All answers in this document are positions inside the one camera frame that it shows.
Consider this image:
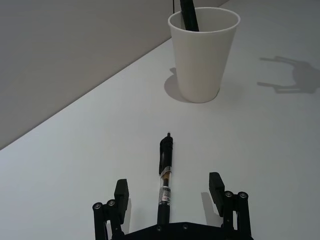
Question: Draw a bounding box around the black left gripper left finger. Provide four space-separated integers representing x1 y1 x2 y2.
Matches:
92 178 131 240

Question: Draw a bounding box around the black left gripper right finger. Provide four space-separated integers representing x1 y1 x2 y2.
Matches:
207 171 252 239

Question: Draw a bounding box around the black clear-barrel pen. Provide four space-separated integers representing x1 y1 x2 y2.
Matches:
156 130 175 226

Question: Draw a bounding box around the white paper cup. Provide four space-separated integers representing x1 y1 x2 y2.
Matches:
167 6 241 104

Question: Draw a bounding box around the black marker pen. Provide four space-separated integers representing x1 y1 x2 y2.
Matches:
179 0 200 33

